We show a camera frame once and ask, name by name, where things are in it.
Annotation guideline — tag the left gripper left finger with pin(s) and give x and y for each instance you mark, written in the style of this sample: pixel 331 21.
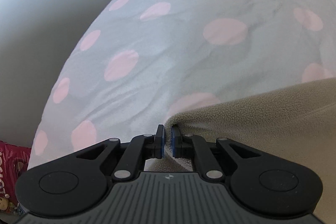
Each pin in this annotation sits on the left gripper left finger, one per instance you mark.
pixel 79 181

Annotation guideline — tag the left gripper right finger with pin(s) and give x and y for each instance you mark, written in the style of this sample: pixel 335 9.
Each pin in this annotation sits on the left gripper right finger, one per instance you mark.
pixel 258 181

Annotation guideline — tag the beige fleece jacket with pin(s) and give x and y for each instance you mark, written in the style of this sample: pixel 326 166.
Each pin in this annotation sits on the beige fleece jacket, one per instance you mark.
pixel 296 123

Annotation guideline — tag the red printed bag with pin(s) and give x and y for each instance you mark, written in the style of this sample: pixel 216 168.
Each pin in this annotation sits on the red printed bag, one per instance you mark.
pixel 14 162

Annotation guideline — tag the grey pink-dotted bed sheet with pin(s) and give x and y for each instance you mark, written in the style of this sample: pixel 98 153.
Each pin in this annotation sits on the grey pink-dotted bed sheet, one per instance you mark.
pixel 142 61

